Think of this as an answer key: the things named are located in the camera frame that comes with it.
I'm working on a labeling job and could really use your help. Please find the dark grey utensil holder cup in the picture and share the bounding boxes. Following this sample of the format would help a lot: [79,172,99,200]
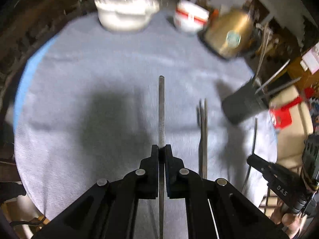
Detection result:
[222,79,268,125]

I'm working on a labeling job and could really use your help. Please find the red white stacked bowls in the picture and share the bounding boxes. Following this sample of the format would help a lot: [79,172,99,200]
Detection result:
[173,0,209,35]

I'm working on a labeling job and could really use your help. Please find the carved dark wooden chair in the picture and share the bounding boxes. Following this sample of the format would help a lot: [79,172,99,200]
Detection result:
[1,0,95,127]

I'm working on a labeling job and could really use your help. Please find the person right hand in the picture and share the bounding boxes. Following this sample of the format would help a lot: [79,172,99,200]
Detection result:
[270,199,307,238]

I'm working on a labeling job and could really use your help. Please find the brass electric kettle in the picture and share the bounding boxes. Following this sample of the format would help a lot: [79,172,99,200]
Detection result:
[199,7,262,59]

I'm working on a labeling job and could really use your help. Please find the thin dark chopstick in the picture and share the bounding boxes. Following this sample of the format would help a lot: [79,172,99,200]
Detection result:
[255,59,290,94]

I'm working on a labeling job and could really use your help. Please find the wall calendar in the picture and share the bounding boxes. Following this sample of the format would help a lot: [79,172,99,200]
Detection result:
[300,46,319,74]

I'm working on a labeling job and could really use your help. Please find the red package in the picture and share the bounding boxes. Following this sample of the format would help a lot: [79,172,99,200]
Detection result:
[269,96,303,129]

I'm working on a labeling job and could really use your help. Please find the grey table cloth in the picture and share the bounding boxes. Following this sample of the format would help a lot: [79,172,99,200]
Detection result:
[14,12,280,238]

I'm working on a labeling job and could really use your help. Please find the white pot with plastic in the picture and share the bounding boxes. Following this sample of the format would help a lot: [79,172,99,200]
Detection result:
[94,0,160,32]

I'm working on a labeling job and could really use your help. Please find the brown chopstick of bundle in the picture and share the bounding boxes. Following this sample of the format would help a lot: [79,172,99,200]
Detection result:
[240,117,259,195]
[159,75,165,239]
[197,99,204,178]
[203,99,208,179]

